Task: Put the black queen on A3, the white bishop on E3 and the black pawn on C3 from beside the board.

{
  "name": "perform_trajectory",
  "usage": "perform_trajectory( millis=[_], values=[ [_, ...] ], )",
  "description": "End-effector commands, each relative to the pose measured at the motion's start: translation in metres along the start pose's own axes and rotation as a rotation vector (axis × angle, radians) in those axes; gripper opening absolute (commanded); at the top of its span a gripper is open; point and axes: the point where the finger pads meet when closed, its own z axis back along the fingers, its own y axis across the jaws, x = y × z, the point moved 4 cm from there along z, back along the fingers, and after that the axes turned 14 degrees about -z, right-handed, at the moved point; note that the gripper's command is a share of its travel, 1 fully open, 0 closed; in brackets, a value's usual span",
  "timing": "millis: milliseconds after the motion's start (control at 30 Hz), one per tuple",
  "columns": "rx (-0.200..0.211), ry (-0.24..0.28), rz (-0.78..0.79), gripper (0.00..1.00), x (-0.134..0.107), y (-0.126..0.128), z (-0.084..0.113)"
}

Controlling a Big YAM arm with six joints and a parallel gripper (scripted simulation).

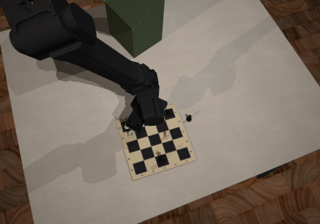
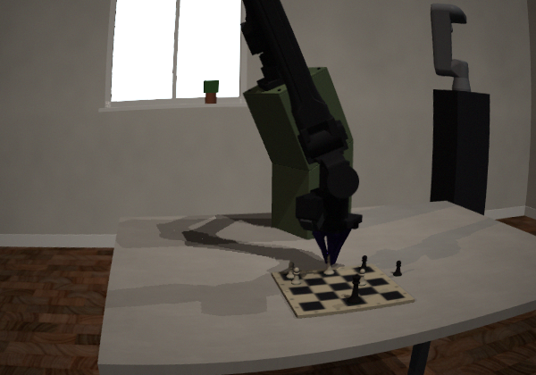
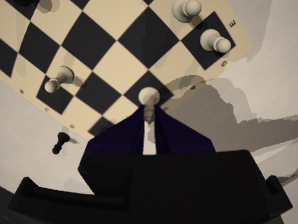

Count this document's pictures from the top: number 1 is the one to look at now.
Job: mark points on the black and cream chessboard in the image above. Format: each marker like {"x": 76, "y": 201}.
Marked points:
{"x": 144, "y": 149}

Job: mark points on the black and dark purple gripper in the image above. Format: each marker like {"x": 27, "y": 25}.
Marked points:
{"x": 164, "y": 103}

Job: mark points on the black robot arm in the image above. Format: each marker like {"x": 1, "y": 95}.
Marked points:
{"x": 56, "y": 29}

